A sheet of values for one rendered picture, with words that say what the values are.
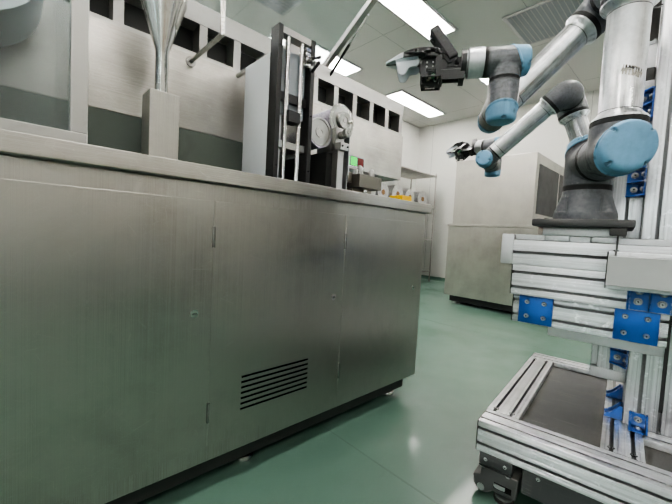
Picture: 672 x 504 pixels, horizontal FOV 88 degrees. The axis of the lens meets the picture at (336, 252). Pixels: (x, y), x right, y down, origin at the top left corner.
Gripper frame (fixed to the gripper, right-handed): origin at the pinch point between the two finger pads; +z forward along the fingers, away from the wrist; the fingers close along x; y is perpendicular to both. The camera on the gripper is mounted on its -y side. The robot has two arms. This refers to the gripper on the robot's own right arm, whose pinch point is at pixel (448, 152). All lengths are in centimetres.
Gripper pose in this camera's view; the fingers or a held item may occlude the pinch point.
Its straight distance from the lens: 215.5
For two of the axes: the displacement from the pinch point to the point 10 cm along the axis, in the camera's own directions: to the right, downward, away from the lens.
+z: -5.5, -0.9, 8.3
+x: 4.4, 8.1, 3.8
